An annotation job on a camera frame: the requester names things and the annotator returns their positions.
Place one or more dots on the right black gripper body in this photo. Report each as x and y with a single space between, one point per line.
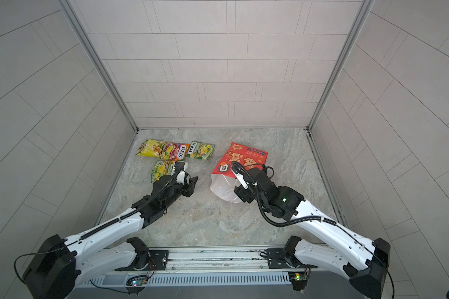
247 194

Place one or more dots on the yellow green Fox's candy packet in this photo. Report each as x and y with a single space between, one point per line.
199 150

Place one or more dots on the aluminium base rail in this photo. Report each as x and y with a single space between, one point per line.
217 258

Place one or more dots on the red white paper bag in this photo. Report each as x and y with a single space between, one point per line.
236 156

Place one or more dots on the left circuit board with LED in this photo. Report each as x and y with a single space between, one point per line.
137 281

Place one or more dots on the yellow green chips packet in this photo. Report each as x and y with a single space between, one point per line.
151 148

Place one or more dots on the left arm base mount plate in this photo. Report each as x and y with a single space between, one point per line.
154 260

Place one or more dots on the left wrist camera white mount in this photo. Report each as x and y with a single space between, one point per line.
181 171

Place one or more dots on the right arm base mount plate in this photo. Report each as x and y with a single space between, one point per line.
278 259

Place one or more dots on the pink Fox's candy packet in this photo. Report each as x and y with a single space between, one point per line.
174 151

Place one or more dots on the right circuit board with LED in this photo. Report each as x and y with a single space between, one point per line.
298 277

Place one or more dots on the white ventilation grille strip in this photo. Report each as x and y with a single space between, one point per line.
194 279

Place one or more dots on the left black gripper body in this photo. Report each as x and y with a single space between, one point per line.
187 189

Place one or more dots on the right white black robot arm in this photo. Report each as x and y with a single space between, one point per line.
283 207

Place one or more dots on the circuit board with led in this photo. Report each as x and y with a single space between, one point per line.
298 277
137 281

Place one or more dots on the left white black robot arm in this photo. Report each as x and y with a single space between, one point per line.
46 278

